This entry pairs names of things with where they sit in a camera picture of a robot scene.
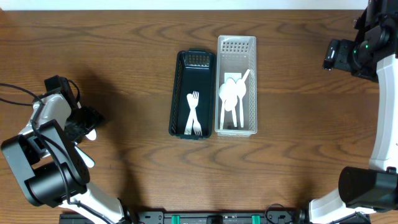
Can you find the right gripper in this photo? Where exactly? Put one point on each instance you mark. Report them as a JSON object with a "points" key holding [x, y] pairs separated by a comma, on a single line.
{"points": [[342, 55]]}

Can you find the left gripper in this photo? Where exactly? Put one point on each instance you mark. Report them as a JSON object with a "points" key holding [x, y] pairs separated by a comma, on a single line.
{"points": [[86, 121]]}

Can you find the white fork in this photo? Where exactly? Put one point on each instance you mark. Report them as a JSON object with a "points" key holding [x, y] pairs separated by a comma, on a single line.
{"points": [[195, 121], [89, 162], [191, 115]]}

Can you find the white spoon bowl down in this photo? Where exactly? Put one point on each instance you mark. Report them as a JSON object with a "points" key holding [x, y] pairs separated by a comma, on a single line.
{"points": [[241, 91]]}

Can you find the black plastic basket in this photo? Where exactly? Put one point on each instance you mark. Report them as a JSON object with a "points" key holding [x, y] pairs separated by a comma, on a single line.
{"points": [[194, 73]]}

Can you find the white spoon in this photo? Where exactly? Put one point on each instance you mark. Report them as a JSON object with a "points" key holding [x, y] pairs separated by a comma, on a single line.
{"points": [[92, 135], [230, 105], [223, 94], [230, 80]]}

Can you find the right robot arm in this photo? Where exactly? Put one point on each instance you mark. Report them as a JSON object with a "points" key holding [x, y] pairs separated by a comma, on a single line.
{"points": [[373, 188]]}

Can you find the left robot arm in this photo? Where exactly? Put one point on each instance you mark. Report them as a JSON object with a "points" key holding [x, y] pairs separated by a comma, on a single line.
{"points": [[47, 163]]}

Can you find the clear plastic basket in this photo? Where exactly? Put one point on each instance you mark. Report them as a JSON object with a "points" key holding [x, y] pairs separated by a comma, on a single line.
{"points": [[236, 54]]}

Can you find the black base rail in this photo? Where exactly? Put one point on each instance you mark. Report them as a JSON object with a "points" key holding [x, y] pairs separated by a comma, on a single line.
{"points": [[271, 215]]}

